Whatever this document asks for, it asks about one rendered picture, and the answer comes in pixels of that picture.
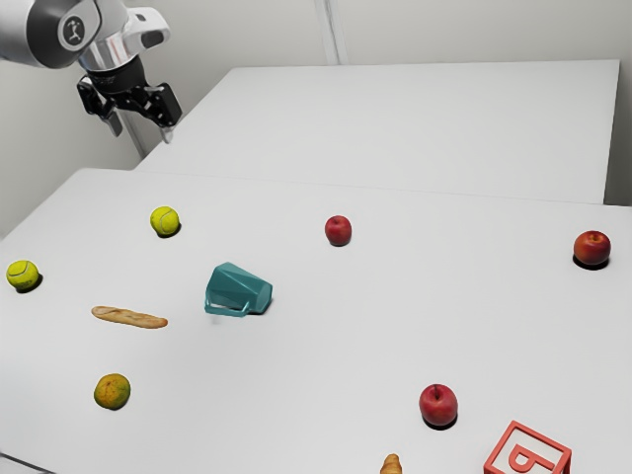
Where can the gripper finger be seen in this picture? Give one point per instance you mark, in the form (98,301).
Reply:
(160,106)
(101,106)

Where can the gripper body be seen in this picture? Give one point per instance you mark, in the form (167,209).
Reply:
(117,81)

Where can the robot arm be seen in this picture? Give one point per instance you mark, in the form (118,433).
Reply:
(54,29)

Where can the teal faceted mug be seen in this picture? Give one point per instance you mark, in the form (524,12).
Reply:
(236,290)

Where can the yellow-green tennis ball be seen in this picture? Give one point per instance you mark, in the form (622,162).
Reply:
(164,220)
(22,274)

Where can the baguette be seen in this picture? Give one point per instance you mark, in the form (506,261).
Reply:
(128,317)

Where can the small dark red apple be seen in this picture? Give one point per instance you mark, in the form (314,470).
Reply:
(338,230)

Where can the orange with green patches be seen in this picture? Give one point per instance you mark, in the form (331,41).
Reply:
(112,391)

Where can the large red apple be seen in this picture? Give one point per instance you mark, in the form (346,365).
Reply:
(438,404)

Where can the croissant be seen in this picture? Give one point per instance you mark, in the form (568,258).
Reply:
(391,465)

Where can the red-orange apple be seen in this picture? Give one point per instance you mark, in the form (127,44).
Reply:
(592,247)

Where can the red letter block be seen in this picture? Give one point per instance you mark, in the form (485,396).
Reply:
(526,451)

